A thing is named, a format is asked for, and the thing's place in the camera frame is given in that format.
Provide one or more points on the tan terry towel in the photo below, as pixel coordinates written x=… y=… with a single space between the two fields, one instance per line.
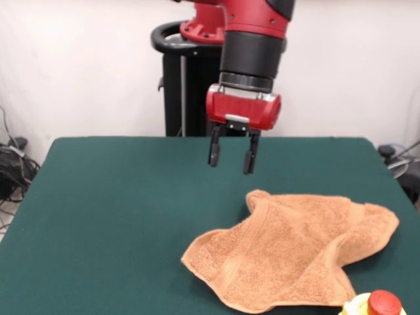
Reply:
x=279 y=249

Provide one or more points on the yellow emergency stop button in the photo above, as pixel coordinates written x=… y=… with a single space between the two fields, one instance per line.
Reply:
x=384 y=303

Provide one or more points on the dark green tablecloth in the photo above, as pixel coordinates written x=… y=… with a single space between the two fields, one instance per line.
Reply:
x=98 y=213

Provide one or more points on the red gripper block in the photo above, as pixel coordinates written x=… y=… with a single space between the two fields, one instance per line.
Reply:
x=243 y=110

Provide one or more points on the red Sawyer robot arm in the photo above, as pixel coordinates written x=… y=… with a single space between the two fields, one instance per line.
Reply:
x=252 y=39

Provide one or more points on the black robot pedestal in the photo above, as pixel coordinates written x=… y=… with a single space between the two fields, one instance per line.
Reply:
x=177 y=82

